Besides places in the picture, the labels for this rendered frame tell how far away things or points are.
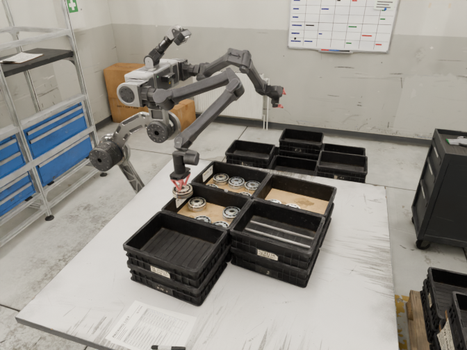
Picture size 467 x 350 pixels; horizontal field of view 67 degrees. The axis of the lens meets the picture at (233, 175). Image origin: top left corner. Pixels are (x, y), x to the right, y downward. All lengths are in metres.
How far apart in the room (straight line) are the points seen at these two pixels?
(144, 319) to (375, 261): 1.17
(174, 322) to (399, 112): 3.97
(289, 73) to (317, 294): 3.51
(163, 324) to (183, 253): 0.33
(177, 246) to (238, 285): 0.35
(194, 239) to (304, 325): 0.65
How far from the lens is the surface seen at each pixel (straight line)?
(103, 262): 2.01
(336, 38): 4.67
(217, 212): 1.99
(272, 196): 2.13
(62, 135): 3.70
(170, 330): 1.65
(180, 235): 1.87
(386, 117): 4.94
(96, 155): 2.58
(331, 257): 1.97
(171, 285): 1.70
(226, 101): 1.73
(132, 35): 5.58
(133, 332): 1.68
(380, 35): 4.67
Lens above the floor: 2.03
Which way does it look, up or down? 31 degrees down
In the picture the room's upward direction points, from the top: 1 degrees counter-clockwise
